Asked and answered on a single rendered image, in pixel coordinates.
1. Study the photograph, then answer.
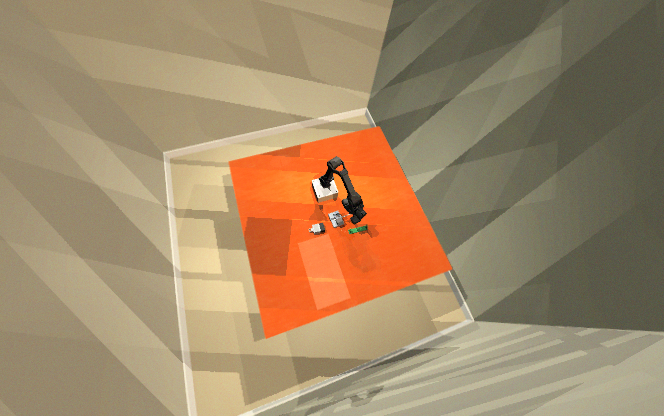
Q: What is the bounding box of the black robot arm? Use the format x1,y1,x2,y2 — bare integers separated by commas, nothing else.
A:
318,156,367,219

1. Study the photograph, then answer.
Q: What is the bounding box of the green cradle stand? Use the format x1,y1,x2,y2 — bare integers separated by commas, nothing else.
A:
348,225,368,234

